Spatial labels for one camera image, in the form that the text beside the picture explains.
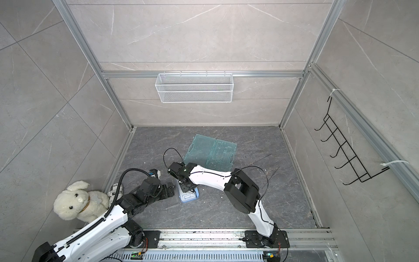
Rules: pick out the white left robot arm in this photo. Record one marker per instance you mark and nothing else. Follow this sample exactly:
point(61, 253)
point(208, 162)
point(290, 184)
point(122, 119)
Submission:
point(110, 232)

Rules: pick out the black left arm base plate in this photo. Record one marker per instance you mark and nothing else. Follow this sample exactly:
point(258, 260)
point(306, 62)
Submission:
point(152, 239)

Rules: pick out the black wire hook rack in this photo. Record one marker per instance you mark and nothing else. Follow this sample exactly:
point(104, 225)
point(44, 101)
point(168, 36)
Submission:
point(345, 149)

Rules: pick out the teal translucent ruler set case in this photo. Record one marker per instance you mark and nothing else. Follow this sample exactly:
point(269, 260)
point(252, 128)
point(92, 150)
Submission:
point(211, 153)

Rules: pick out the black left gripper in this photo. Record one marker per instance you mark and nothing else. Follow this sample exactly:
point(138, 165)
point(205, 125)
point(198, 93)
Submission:
point(165, 193)

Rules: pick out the white wire mesh basket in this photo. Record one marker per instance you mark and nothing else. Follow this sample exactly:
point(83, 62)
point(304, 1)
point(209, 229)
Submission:
point(195, 87)

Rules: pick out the white grille strip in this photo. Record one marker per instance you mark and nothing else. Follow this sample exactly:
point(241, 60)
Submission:
point(187, 256)

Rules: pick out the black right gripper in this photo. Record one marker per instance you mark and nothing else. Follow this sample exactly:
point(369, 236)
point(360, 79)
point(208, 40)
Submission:
point(183, 187)

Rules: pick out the blue clear small ruler box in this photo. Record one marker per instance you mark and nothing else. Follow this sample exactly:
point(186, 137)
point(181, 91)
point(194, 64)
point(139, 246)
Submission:
point(189, 196)

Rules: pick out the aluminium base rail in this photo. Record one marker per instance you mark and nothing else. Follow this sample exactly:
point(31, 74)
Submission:
point(230, 239)

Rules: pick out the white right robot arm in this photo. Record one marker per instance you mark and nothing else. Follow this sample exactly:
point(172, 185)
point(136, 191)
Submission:
point(240, 189)

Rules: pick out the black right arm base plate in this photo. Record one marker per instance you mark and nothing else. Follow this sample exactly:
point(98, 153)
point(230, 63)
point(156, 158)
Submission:
point(278, 239)

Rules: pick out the white plush bear toy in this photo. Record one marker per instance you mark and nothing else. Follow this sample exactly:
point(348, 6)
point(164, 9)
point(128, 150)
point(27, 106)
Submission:
point(76, 203)

